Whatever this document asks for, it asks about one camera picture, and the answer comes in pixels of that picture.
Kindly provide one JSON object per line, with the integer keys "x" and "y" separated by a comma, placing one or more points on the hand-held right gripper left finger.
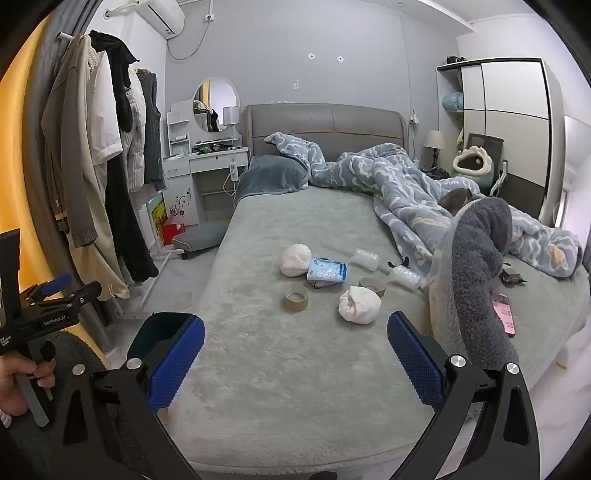
{"x": 178, "y": 364}

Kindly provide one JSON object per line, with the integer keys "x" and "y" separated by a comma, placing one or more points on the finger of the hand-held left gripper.
{"x": 78, "y": 295}
{"x": 55, "y": 284}

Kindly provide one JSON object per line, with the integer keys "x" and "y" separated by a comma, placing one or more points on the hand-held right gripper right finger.
{"x": 415, "y": 364}

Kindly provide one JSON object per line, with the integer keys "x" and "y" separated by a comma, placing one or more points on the dark green trash bin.
{"x": 157, "y": 332}

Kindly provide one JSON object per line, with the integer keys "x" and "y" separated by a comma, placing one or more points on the blue tissue packet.
{"x": 325, "y": 270}

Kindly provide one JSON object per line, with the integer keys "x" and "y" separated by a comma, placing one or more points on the person's left hand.
{"x": 14, "y": 385}

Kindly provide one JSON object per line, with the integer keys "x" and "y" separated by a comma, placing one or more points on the cream long coat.
{"x": 108, "y": 258}

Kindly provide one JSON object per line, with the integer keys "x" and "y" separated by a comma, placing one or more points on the person's grey fleece clothing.
{"x": 78, "y": 348}

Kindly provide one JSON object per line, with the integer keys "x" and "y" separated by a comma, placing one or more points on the white clothes rack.
{"x": 152, "y": 281}

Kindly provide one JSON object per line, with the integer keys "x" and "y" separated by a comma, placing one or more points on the white crumpled tissue ball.
{"x": 360, "y": 304}
{"x": 295, "y": 261}

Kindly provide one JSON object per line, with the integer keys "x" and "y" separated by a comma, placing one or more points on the brown cardboard tape core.
{"x": 291, "y": 304}
{"x": 379, "y": 290}

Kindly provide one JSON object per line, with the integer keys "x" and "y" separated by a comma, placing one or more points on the clear plastic blister tray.
{"x": 364, "y": 259}
{"x": 405, "y": 278}

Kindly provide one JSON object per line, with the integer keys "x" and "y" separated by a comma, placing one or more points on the black curved clip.
{"x": 398, "y": 264}

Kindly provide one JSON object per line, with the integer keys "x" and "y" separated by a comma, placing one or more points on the smartphone with pink screen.
{"x": 504, "y": 314}

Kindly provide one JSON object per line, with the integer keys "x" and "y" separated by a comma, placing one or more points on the yellow painting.
{"x": 157, "y": 217}

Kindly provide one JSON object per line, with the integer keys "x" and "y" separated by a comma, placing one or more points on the red box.
{"x": 173, "y": 233}

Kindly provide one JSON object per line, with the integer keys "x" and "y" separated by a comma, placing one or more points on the grey bed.
{"x": 295, "y": 369}

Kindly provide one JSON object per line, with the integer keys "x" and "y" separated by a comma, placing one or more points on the dark grey fleece garment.
{"x": 480, "y": 258}

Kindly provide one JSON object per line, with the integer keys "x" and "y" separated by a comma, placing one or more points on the black printed wrapper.
{"x": 317, "y": 285}

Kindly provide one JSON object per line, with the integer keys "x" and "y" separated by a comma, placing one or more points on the grey cushioned rolling stool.
{"x": 198, "y": 237}

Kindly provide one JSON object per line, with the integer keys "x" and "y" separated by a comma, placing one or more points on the black snack wrapper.
{"x": 512, "y": 277}

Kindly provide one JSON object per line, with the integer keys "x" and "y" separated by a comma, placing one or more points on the grey-brown cardigan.
{"x": 69, "y": 138}

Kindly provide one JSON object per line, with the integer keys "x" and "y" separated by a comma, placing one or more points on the white padded jacket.
{"x": 135, "y": 152}

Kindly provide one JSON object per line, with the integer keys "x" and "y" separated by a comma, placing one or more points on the white dressing table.
{"x": 180, "y": 170}

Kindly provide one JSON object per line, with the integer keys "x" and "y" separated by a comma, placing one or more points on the grey cat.
{"x": 455, "y": 199}

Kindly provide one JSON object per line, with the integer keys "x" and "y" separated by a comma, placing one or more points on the white shirt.
{"x": 104, "y": 115}

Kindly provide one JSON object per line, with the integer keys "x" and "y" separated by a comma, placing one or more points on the dark grey knit vest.
{"x": 152, "y": 129}

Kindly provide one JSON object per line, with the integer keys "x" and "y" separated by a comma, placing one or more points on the blue cloud-print blanket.
{"x": 369, "y": 175}

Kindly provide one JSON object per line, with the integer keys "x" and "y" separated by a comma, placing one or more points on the cream and green cat bed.
{"x": 485, "y": 170}

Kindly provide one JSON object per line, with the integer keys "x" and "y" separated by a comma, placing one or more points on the grey-blue pillow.
{"x": 270, "y": 177}

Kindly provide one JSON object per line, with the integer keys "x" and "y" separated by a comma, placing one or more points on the beige bedside lamp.
{"x": 434, "y": 138}

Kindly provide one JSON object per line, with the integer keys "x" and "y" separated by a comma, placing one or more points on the black top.
{"x": 115, "y": 60}

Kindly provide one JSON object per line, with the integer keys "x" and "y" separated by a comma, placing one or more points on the black chair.
{"x": 485, "y": 141}

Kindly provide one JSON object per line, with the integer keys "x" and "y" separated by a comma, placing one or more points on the silver table lamp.
{"x": 231, "y": 115}

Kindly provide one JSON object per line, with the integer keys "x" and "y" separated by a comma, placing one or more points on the round mirror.
{"x": 221, "y": 99}

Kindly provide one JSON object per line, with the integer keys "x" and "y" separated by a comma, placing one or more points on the light blue bundle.
{"x": 452, "y": 101}

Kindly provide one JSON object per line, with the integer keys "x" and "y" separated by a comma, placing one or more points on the white and black wardrobe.
{"x": 512, "y": 101}

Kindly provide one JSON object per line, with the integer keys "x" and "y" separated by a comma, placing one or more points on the white air conditioner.
{"x": 159, "y": 16}

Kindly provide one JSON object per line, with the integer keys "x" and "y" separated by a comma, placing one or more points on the wall socket with charger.
{"x": 414, "y": 117}

